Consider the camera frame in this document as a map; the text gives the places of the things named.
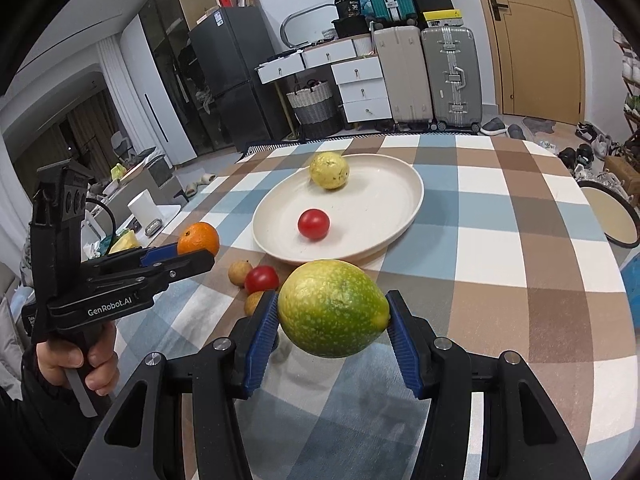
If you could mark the white ribbed bin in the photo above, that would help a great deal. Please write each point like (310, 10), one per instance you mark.
(363, 46)

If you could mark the small black printed box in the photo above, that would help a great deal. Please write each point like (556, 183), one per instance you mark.
(348, 7)

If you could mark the grey slipper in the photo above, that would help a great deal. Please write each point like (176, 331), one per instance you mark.
(515, 131)
(492, 126)

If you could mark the white perforated basket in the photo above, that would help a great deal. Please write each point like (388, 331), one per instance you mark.
(328, 36)

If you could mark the black and white sneaker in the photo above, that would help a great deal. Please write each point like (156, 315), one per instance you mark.
(589, 131)

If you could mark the brown longan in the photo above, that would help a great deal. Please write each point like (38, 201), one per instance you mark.
(239, 274)
(254, 302)

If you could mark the dark grey refrigerator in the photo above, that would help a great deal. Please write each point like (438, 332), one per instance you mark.
(235, 75)

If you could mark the round black rimmed stool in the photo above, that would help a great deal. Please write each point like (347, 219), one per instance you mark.
(612, 215)

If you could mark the woven brown box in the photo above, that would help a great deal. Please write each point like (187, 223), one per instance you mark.
(622, 172)

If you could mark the orange mandarin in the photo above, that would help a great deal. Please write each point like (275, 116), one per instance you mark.
(200, 237)

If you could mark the person's left forearm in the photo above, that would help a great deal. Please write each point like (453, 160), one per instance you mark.
(35, 435)

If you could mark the red tomato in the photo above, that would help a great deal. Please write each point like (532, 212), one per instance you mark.
(261, 277)
(314, 224)

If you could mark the chrome oval frame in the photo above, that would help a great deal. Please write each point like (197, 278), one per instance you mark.
(287, 25)

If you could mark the plain black shoe box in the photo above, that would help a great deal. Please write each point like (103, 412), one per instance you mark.
(432, 5)

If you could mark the white and glass wardrobe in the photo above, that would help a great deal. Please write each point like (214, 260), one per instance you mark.
(160, 85)

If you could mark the black storage bin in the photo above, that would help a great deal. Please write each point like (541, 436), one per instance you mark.
(350, 27)

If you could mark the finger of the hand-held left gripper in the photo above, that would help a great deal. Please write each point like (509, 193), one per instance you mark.
(190, 264)
(160, 256)

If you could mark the black shoe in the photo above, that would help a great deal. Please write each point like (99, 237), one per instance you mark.
(566, 158)
(585, 155)

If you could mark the white paper towel roll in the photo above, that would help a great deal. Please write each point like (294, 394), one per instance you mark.
(144, 210)

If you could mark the yellow and black shoe box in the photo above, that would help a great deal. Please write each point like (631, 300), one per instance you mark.
(440, 20)

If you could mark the silver suitcase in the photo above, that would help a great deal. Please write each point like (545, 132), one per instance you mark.
(450, 75)

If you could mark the beige slippers pair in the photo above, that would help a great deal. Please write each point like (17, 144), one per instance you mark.
(200, 184)

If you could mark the wooden door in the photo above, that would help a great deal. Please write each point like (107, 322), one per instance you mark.
(535, 50)

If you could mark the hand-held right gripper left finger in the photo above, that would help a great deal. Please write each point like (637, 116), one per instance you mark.
(260, 345)

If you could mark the yellow round fruit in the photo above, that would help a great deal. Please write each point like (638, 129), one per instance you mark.
(328, 170)

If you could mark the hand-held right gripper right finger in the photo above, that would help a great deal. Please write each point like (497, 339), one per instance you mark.
(405, 345)

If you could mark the beige suitcase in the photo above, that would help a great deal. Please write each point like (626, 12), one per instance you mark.
(402, 75)

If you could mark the grey woven basket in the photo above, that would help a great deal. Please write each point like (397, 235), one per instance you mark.
(312, 110)

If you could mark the wooden shoe rack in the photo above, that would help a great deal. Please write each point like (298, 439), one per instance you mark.
(631, 95)

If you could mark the green speckled round fruit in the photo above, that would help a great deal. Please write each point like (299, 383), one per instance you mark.
(330, 305)

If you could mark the striped floor rug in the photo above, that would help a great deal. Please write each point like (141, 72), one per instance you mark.
(270, 146)

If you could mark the white round plate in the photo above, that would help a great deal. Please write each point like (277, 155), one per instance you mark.
(370, 200)

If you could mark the white desk with drawers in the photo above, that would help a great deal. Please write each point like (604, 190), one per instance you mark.
(357, 85)

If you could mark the person's left hand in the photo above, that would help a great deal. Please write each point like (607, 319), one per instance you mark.
(55, 360)

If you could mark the grey floor mat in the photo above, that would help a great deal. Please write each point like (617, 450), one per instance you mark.
(536, 124)

